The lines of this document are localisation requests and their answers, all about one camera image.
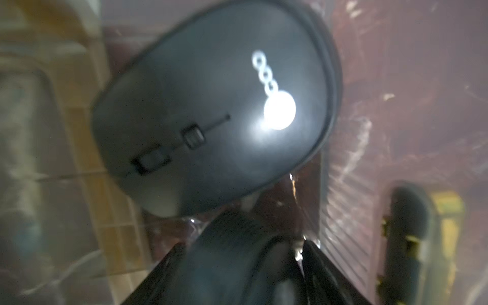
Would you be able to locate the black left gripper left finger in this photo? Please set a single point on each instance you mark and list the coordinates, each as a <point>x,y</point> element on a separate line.
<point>153,289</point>

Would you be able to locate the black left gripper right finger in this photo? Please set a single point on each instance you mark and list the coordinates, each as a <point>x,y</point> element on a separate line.
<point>325,284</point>

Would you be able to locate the black computer mouse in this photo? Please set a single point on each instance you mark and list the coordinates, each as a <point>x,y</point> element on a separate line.
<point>237,260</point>
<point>223,105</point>

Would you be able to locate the beige drawer organizer cabinet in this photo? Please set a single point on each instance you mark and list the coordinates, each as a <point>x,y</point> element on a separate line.
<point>68,234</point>

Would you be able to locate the clear bottom drawer gold handle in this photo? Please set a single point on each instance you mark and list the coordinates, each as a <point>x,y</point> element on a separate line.
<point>414,108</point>

